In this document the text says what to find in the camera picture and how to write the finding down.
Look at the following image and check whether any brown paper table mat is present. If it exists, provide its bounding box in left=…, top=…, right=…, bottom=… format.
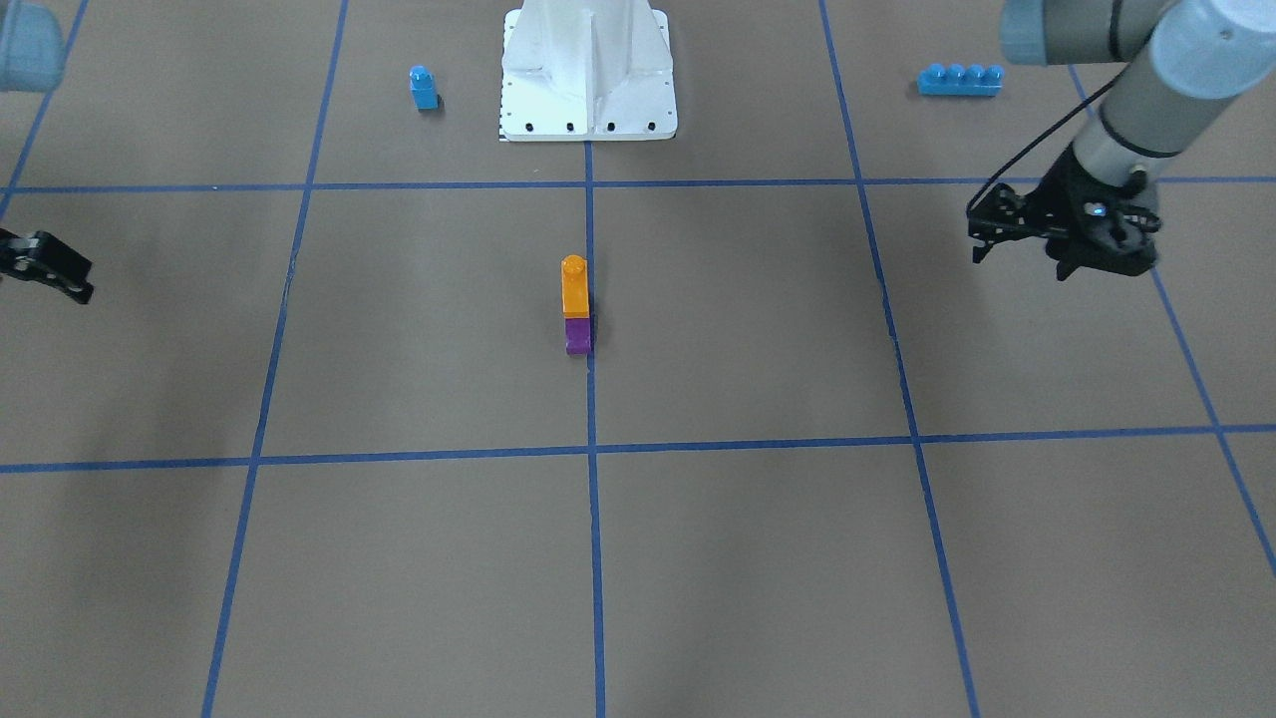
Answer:
left=3, top=1, right=1273, bottom=717

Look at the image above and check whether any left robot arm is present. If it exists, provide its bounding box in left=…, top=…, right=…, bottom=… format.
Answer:
left=1000, top=1, right=1275, bottom=281

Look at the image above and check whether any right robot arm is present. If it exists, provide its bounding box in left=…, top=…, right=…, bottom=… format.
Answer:
left=1, top=1, right=94, bottom=305

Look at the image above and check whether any blue block far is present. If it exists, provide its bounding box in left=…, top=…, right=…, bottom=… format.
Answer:
left=915, top=62, right=1005, bottom=97

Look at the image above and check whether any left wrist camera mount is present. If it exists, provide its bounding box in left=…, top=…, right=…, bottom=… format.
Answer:
left=965, top=181, right=1057, bottom=264

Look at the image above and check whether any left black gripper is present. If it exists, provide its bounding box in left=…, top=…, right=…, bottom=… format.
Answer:
left=1041, top=147, right=1162, bottom=281

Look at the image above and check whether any orange trapezoid block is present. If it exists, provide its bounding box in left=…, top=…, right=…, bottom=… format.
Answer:
left=560, top=254, right=591, bottom=321

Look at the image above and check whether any purple trapezoid block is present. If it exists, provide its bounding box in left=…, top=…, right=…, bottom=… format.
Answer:
left=564, top=318, right=593, bottom=356

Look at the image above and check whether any cable on left arm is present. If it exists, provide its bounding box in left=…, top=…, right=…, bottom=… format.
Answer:
left=965, top=75, right=1119, bottom=216

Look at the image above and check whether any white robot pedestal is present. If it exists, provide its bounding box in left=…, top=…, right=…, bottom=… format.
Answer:
left=498, top=1, right=679, bottom=143

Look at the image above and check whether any blue block near pedestal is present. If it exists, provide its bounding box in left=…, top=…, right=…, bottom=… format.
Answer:
left=410, top=65, right=441, bottom=111

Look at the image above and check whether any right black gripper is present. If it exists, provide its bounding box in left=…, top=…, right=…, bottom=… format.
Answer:
left=1, top=228, right=94, bottom=305

